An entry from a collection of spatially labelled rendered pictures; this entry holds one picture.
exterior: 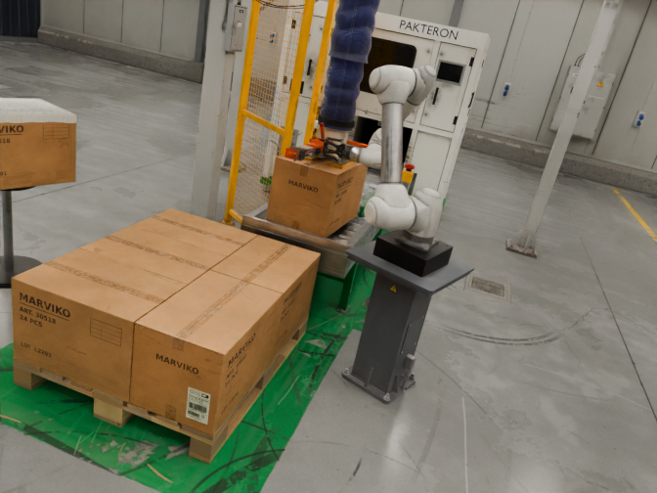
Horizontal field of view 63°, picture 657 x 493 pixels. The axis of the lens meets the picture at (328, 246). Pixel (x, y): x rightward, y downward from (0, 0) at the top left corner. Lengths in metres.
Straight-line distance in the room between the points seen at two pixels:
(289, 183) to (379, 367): 1.18
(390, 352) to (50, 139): 2.20
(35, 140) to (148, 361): 1.56
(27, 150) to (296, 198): 1.49
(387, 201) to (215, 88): 1.96
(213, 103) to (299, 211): 1.24
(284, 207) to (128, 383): 1.40
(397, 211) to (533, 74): 9.36
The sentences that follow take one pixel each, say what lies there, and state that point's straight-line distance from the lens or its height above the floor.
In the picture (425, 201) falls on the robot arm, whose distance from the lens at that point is 2.58.
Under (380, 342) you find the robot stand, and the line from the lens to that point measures 2.87.
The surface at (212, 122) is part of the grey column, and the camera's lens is 4.09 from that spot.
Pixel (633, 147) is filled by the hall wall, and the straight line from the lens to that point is 12.01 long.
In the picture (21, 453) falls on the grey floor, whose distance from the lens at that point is 2.54.
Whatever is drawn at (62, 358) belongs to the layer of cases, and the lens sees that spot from 2.60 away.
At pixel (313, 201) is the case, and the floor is 0.80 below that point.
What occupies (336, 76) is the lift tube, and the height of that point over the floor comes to 1.50.
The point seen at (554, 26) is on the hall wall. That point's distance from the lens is 11.72.
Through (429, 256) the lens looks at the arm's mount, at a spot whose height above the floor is 0.84.
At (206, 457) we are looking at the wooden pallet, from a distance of 2.43.
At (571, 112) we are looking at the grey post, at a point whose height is 1.45.
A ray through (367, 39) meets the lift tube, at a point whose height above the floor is 1.73.
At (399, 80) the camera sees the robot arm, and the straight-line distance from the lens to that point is 2.57.
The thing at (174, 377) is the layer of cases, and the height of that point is 0.36.
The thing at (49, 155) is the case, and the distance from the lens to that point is 3.43.
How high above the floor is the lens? 1.74
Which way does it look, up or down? 22 degrees down
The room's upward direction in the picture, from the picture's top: 12 degrees clockwise
